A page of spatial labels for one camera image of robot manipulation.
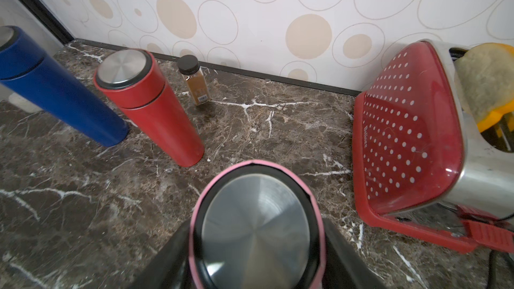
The red thermos bottle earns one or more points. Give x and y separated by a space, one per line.
133 80

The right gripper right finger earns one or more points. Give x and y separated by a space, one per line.
344 268

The clear glass cup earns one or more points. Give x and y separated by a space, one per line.
24 104

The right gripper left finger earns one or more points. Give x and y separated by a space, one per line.
170 267

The blue thermos bottle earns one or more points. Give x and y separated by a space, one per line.
27 69

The pink thermos bottle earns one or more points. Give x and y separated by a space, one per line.
257 225

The left yellow toast slice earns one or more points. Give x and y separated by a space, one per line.
484 82

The red polka dot toaster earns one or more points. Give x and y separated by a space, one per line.
423 166

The small brown spice jar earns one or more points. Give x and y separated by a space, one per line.
189 68

